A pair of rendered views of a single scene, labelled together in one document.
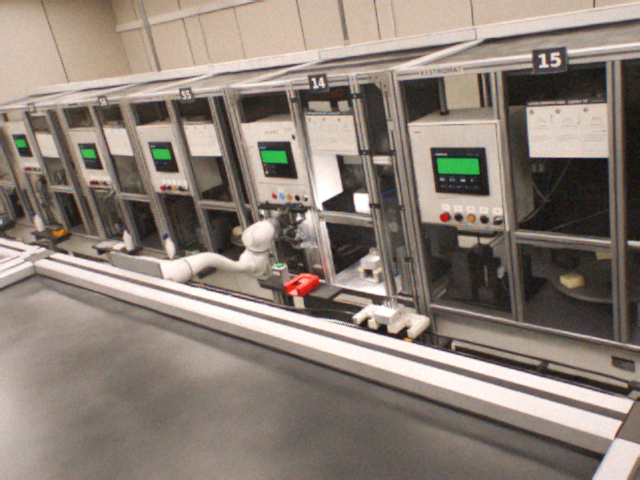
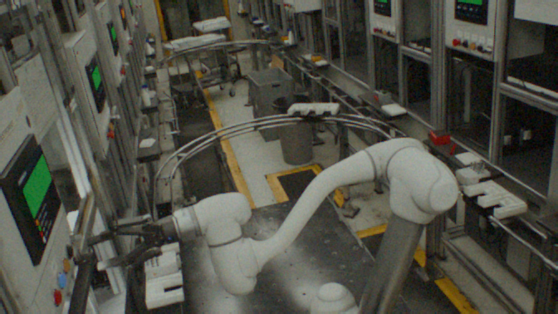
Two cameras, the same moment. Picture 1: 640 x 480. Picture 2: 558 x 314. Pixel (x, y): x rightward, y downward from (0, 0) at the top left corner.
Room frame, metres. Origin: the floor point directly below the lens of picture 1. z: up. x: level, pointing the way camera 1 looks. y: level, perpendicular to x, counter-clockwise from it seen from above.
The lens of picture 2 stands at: (3.68, 1.17, 2.06)
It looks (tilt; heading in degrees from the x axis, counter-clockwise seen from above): 25 degrees down; 215
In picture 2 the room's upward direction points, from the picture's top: 8 degrees counter-clockwise
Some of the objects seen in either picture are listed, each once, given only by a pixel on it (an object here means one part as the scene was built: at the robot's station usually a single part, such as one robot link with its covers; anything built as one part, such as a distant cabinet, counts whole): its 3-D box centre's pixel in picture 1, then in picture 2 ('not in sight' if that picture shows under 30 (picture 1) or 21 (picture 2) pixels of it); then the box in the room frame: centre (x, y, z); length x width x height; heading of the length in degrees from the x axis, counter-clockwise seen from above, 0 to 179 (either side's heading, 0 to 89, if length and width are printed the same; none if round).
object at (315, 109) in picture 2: not in sight; (314, 112); (0.71, -0.52, 0.84); 0.37 x 0.14 x 0.10; 103
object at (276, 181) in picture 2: not in sight; (305, 191); (0.52, -0.79, 0.01); 1.00 x 0.55 x 0.01; 45
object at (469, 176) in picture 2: not in sight; (472, 172); (1.50, 0.77, 0.92); 0.13 x 0.10 x 0.09; 135
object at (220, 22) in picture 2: not in sight; (217, 47); (-2.67, -4.21, 0.48); 0.84 x 0.58 x 0.97; 53
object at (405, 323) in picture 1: (391, 324); (165, 277); (2.64, -0.21, 0.84); 0.36 x 0.14 x 0.10; 45
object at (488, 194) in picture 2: not in sight; (487, 198); (1.58, 0.85, 0.84); 0.37 x 0.14 x 0.10; 45
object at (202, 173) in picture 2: not in sight; (197, 121); (-0.67, -3.07, 0.01); 5.85 x 0.59 x 0.01; 45
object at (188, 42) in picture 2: not in sight; (199, 67); (-1.49, -3.60, 0.48); 0.88 x 0.56 x 0.96; 153
